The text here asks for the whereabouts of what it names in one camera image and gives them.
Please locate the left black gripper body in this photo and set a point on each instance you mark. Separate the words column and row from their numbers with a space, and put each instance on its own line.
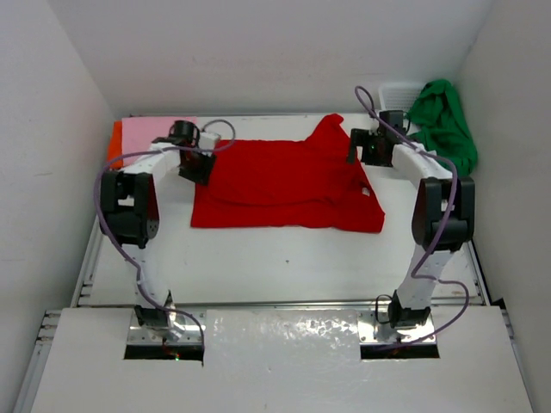
column 193, row 156

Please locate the pink t shirt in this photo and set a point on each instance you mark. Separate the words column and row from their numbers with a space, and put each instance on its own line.
column 138, row 132

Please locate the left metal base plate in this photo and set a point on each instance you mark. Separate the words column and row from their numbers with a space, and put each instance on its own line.
column 181, row 330

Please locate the red t shirt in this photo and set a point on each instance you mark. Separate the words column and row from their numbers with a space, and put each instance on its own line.
column 307, row 183

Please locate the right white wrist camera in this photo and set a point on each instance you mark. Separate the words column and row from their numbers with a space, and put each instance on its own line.
column 396, row 119

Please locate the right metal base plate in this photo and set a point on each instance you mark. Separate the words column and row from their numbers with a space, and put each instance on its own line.
column 374, row 329

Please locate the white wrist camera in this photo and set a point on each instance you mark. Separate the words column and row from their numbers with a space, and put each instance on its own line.
column 396, row 119
column 208, row 141

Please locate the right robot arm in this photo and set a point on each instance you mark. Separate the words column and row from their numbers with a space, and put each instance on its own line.
column 442, row 219

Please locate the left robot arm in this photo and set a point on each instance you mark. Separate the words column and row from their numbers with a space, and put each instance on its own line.
column 126, row 203

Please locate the metal base plate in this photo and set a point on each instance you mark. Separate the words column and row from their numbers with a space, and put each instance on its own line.
column 374, row 329
column 181, row 330

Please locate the orange t shirt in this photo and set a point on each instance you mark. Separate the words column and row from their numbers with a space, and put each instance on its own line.
column 115, row 145

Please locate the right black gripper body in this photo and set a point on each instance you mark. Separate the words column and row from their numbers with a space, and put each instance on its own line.
column 371, row 151

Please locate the green t shirt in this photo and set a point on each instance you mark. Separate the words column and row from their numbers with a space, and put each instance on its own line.
column 442, row 126

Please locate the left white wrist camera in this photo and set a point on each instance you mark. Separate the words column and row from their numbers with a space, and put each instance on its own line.
column 208, row 141

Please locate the white plastic bin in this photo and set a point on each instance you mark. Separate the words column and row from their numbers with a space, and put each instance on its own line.
column 399, row 95

